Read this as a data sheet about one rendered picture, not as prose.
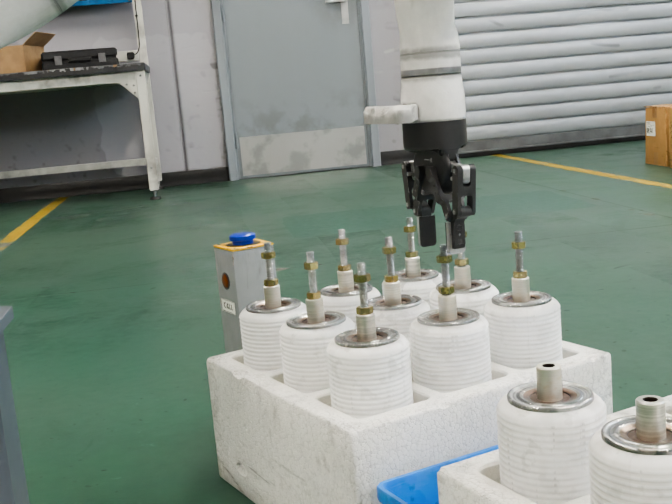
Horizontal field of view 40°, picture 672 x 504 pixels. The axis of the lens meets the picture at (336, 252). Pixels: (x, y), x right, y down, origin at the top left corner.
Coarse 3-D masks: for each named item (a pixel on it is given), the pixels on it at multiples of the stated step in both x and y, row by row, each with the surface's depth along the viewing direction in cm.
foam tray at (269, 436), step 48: (240, 384) 122; (480, 384) 110; (240, 432) 124; (288, 432) 111; (336, 432) 101; (384, 432) 100; (432, 432) 104; (480, 432) 107; (240, 480) 127; (288, 480) 114; (336, 480) 103; (384, 480) 101
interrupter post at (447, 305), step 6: (438, 300) 112; (444, 300) 111; (450, 300) 111; (438, 306) 113; (444, 306) 112; (450, 306) 112; (456, 306) 112; (444, 312) 112; (450, 312) 112; (456, 312) 112; (444, 318) 112; (450, 318) 112; (456, 318) 112
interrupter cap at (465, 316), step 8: (424, 312) 115; (432, 312) 115; (464, 312) 114; (472, 312) 114; (424, 320) 112; (432, 320) 111; (440, 320) 112; (456, 320) 110; (464, 320) 110; (472, 320) 110
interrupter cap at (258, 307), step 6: (258, 300) 130; (264, 300) 130; (282, 300) 129; (288, 300) 129; (294, 300) 129; (246, 306) 127; (252, 306) 127; (258, 306) 127; (264, 306) 128; (282, 306) 127; (288, 306) 125; (294, 306) 125; (252, 312) 125; (258, 312) 124; (264, 312) 124; (270, 312) 123; (276, 312) 123
